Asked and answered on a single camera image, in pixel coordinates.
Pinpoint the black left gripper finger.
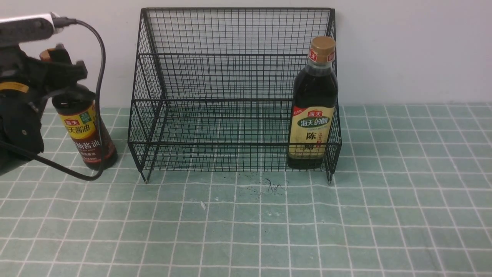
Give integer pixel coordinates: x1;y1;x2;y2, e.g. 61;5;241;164
39;44;88;93
38;85;96;112

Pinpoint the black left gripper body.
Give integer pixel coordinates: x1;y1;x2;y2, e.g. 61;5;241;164
0;46;47;155

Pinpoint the soy sauce bottle red cap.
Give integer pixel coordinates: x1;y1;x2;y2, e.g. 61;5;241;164
57;101;118;170

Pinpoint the vinegar bottle gold cap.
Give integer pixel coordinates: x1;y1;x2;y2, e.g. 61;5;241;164
286;36;339;169

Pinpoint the green checkered tablecloth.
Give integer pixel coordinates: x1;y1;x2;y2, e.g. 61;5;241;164
0;103;492;277

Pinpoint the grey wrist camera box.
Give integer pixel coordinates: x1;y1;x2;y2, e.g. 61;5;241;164
0;13;63;47

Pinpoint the black camera cable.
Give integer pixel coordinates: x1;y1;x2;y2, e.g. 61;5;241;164
0;17;107;181

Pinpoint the black wire mesh shelf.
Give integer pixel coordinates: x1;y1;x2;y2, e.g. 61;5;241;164
128;7;337;182

